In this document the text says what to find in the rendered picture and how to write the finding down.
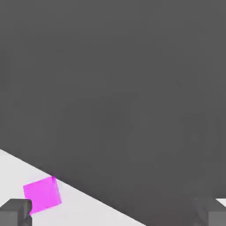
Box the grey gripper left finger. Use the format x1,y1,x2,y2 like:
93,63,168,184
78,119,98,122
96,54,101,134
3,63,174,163
0,198,33,226

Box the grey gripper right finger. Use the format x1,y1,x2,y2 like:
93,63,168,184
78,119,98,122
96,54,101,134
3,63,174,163
191,197,226,226

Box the small magenta cube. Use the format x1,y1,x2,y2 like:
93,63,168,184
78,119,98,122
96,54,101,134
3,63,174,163
23,176,63,216

